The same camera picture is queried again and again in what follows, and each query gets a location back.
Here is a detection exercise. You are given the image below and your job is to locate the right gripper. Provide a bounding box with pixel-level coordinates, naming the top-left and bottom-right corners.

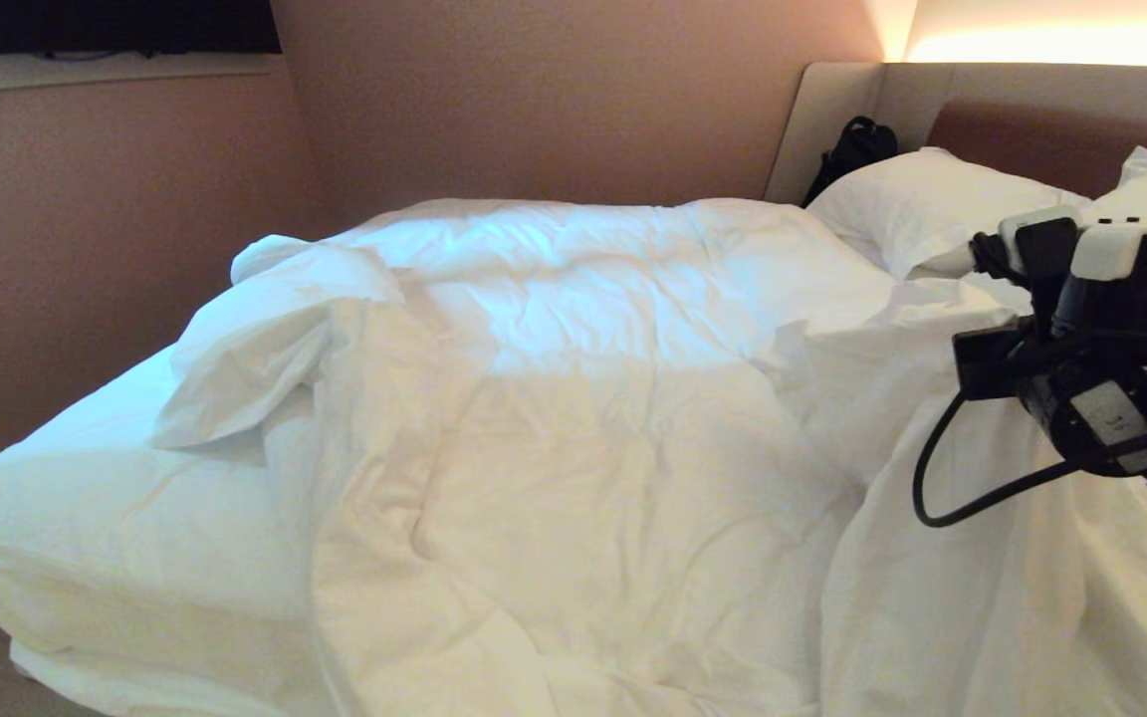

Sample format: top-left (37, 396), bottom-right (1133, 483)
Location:
top-left (952, 324), bottom-right (1147, 477)

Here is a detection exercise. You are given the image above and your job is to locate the white rumpled duvet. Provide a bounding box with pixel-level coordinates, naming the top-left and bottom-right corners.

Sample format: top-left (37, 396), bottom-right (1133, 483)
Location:
top-left (150, 197), bottom-right (1147, 717)

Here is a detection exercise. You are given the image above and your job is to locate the bed mattress with white sheet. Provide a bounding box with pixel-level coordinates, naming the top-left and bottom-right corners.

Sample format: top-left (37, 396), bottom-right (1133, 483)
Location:
top-left (0, 344), bottom-right (336, 717)

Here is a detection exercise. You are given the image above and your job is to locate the black bag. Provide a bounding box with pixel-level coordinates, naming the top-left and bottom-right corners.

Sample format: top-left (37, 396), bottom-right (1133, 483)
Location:
top-left (801, 117), bottom-right (900, 208)

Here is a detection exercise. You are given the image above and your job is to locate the beige padded headboard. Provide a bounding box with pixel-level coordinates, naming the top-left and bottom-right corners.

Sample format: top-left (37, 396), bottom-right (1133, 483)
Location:
top-left (765, 62), bottom-right (1147, 206)

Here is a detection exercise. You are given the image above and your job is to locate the warm light strip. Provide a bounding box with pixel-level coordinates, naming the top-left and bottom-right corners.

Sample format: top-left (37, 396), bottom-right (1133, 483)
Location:
top-left (904, 22), bottom-right (1147, 70)

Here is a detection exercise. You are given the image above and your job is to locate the black cable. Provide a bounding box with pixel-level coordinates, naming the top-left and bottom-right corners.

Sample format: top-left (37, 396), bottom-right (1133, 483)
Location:
top-left (911, 386), bottom-right (1147, 530)

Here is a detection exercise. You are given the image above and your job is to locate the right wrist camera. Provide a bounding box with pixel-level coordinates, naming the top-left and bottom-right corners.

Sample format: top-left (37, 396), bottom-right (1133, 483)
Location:
top-left (970, 204), bottom-right (1084, 322)

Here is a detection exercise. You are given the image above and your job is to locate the black wall television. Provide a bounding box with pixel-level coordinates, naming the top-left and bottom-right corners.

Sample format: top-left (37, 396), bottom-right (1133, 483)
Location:
top-left (0, 0), bottom-right (283, 56)

